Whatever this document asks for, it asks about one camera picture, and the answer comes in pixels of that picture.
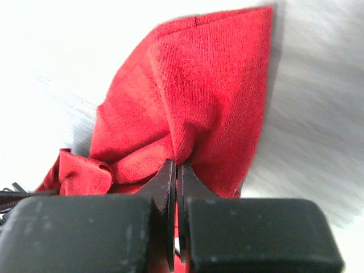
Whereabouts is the red t-shirt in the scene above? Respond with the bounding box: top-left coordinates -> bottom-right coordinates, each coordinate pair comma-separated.
39,6 -> 273,197

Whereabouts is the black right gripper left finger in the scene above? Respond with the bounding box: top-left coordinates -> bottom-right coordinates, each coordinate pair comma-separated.
1,160 -> 177,272

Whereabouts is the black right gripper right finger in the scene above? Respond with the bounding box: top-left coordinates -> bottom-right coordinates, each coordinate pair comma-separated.
176,164 -> 344,272

